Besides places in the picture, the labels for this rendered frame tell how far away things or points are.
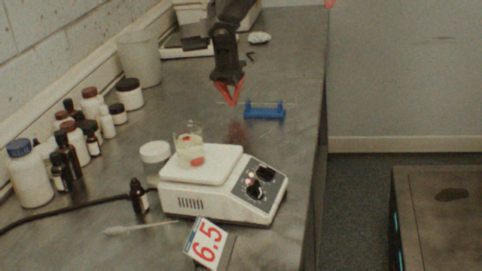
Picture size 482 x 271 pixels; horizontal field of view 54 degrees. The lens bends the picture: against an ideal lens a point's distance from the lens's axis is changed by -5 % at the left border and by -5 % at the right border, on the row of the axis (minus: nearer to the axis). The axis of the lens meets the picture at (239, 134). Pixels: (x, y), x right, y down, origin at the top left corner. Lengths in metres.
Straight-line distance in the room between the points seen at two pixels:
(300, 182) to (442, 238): 0.60
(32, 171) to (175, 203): 0.30
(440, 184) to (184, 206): 0.99
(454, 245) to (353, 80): 1.16
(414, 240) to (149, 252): 0.82
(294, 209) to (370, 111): 1.60
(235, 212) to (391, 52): 1.62
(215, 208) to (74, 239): 0.26
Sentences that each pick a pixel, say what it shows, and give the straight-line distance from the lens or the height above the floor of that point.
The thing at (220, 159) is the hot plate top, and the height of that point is 0.84.
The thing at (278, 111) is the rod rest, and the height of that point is 0.76.
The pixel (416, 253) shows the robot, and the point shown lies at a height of 0.36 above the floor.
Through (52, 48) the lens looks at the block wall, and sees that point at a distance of 1.38.
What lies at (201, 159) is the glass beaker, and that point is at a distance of 0.85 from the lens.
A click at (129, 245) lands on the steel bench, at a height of 0.75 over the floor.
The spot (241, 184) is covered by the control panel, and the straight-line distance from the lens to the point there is 0.85.
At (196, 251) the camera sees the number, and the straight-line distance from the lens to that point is 0.77.
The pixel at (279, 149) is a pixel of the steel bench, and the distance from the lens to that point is 1.06.
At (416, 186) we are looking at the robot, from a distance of 1.64.
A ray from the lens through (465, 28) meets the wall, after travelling 2.35.
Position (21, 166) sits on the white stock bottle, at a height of 0.85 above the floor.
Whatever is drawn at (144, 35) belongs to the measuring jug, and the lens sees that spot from 1.56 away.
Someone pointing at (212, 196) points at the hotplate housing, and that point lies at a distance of 0.83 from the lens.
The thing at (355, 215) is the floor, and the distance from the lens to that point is 2.10.
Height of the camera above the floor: 1.27
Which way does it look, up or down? 27 degrees down
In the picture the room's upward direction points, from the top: 7 degrees counter-clockwise
